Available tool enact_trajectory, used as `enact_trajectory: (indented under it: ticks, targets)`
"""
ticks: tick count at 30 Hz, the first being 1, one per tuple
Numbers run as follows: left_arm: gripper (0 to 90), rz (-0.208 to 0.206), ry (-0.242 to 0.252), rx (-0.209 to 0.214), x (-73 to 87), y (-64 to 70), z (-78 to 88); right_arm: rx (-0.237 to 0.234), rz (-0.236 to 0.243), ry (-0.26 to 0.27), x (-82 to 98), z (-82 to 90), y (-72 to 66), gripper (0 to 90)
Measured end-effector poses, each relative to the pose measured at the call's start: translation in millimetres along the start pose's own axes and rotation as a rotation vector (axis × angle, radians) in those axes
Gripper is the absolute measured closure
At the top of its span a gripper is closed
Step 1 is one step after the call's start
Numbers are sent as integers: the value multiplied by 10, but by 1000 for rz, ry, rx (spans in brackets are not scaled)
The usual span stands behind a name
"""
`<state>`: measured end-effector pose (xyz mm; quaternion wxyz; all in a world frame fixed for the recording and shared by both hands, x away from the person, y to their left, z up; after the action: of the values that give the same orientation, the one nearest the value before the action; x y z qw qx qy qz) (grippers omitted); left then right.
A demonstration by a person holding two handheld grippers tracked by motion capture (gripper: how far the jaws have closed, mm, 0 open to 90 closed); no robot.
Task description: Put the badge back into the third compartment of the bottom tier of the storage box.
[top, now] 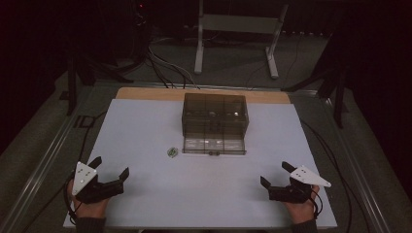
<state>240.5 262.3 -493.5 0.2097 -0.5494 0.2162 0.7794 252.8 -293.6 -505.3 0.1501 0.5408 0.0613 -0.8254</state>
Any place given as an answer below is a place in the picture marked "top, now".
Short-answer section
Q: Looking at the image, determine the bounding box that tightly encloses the white table cover board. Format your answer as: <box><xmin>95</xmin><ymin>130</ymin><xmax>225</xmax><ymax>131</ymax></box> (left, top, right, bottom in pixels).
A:
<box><xmin>62</xmin><ymin>98</ymin><xmax>338</xmax><ymax>231</ymax></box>

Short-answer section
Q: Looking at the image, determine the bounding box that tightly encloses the black tripod stand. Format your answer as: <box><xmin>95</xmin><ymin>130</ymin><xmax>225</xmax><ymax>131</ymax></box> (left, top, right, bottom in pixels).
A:
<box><xmin>281</xmin><ymin>62</ymin><xmax>351</xmax><ymax>130</ymax></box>
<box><xmin>65</xmin><ymin>52</ymin><xmax>134</xmax><ymax>117</ymax></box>

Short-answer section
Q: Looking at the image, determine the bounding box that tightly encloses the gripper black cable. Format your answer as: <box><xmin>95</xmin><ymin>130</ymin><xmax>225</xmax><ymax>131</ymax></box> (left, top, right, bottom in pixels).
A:
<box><xmin>300</xmin><ymin>118</ymin><xmax>355</xmax><ymax>233</ymax></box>
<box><xmin>18</xmin><ymin>111</ymin><xmax>109</xmax><ymax>233</ymax></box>

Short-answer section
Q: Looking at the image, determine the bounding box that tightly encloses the smoky transparent drawer cabinet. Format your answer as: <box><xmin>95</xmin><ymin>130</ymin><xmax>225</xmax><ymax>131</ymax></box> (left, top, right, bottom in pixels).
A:
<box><xmin>181</xmin><ymin>92</ymin><xmax>250</xmax><ymax>139</ymax></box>

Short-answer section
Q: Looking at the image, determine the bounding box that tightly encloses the person's left hand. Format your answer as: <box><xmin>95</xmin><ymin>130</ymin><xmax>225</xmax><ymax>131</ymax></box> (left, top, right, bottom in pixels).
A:
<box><xmin>66</xmin><ymin>180</ymin><xmax>111</xmax><ymax>220</ymax></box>

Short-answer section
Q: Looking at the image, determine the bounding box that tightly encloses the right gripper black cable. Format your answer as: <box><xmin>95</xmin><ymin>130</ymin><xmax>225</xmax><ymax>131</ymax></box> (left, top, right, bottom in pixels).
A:
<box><xmin>300</xmin><ymin>118</ymin><xmax>355</xmax><ymax>233</ymax></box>

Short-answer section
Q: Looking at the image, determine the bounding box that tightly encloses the person's right hand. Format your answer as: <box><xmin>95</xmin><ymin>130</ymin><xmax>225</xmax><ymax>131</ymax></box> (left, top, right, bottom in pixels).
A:
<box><xmin>284</xmin><ymin>184</ymin><xmax>321</xmax><ymax>224</ymax></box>

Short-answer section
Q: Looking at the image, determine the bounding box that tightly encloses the floor cable bundle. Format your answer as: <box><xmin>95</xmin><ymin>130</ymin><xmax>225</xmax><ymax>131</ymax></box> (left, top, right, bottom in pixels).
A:
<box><xmin>146</xmin><ymin>43</ymin><xmax>201</xmax><ymax>90</ymax></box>

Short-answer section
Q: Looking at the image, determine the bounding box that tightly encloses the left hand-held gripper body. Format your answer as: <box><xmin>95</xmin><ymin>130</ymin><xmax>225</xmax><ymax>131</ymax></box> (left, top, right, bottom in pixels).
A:
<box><xmin>71</xmin><ymin>161</ymin><xmax>125</xmax><ymax>205</ymax></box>

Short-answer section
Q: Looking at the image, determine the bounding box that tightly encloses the aluminium floor rail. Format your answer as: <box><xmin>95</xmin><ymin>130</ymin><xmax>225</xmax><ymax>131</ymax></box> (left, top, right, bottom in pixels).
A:
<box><xmin>0</xmin><ymin>108</ymin><xmax>86</xmax><ymax>233</ymax></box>
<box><xmin>319</xmin><ymin>95</ymin><xmax>392</xmax><ymax>233</ymax></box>

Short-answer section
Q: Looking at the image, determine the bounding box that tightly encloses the thin black floor cable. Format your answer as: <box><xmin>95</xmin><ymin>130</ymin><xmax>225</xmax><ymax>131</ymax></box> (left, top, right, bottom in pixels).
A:
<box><xmin>245</xmin><ymin>32</ymin><xmax>305</xmax><ymax>91</ymax></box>

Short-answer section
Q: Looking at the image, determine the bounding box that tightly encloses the white metal stand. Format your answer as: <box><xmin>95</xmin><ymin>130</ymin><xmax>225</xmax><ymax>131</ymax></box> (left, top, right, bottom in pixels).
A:
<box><xmin>193</xmin><ymin>0</ymin><xmax>290</xmax><ymax>81</ymax></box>

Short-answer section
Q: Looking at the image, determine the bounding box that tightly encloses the transparent plastic drawer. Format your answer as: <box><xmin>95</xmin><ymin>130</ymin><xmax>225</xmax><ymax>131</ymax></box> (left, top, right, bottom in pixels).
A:
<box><xmin>182</xmin><ymin>135</ymin><xmax>248</xmax><ymax>156</ymax></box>

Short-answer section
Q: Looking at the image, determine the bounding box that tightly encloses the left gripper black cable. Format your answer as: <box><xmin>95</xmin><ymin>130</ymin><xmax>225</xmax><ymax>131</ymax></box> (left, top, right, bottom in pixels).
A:
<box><xmin>18</xmin><ymin>111</ymin><xmax>109</xmax><ymax>233</ymax></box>

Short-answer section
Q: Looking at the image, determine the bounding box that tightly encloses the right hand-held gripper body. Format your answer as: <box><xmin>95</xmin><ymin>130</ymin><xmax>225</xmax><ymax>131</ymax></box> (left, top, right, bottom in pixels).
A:
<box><xmin>267</xmin><ymin>165</ymin><xmax>332</xmax><ymax>205</ymax></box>

